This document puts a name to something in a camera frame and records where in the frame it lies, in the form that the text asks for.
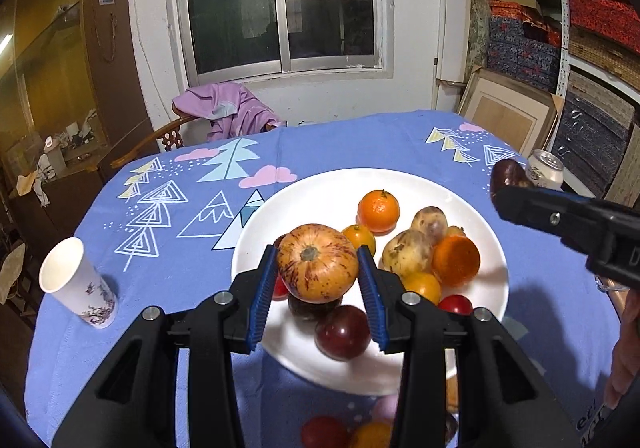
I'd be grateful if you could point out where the dark purple mangosteen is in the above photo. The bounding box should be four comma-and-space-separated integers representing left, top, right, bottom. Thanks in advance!
288, 294, 342, 321
489, 159, 533, 199

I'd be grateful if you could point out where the orange tangerine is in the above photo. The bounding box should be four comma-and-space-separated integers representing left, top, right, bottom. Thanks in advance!
357, 189, 400, 235
432, 235, 480, 287

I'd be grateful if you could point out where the striped orange passion fruit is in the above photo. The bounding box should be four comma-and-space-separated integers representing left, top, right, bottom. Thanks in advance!
446, 376, 459, 414
277, 223, 359, 304

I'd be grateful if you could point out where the person's right hand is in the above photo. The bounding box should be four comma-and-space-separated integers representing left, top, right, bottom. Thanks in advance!
604, 290, 640, 409

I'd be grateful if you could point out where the white beverage can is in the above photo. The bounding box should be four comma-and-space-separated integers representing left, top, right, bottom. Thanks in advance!
525, 149, 564, 191

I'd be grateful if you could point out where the dark purple plum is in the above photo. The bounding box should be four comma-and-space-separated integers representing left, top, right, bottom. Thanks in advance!
314, 305, 371, 361
371, 395, 398, 424

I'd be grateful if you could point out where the large smooth orange fruit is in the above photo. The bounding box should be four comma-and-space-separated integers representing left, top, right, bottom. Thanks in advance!
401, 272, 442, 305

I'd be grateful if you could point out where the framed wooden board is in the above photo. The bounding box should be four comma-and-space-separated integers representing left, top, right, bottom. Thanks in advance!
457, 66, 565, 156

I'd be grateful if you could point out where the floral paper cup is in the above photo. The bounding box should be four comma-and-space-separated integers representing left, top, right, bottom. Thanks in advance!
39, 238, 118, 329

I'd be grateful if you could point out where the yellow brown spotted fruit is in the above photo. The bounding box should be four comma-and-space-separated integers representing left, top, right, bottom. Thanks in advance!
378, 229, 433, 279

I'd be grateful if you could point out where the blue patterned tablecloth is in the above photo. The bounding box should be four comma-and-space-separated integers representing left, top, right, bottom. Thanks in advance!
25, 111, 618, 442

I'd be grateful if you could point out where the dark brown mangosteen on plate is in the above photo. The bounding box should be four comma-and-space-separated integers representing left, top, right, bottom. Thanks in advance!
273, 233, 286, 247

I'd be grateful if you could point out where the small orange fruit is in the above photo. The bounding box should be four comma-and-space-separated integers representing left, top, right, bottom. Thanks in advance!
342, 223, 376, 256

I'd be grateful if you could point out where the shelf with patterned boxes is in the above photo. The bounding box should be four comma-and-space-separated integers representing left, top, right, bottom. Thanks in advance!
472, 0, 639, 207

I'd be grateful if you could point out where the white oval plate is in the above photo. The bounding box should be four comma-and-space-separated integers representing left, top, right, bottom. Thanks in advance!
231, 168, 509, 396

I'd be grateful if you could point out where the wooden chair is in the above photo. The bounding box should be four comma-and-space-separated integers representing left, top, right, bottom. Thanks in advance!
110, 114, 196, 169

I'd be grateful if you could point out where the pink purple cloth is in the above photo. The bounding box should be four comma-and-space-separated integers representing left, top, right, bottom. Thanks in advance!
172, 82, 288, 142

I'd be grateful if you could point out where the brown wooden cabinet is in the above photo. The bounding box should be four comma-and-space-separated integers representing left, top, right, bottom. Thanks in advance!
1, 0, 153, 249

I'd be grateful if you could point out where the aluminium sliding window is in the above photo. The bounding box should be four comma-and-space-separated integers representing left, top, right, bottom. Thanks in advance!
175, 0, 393, 86

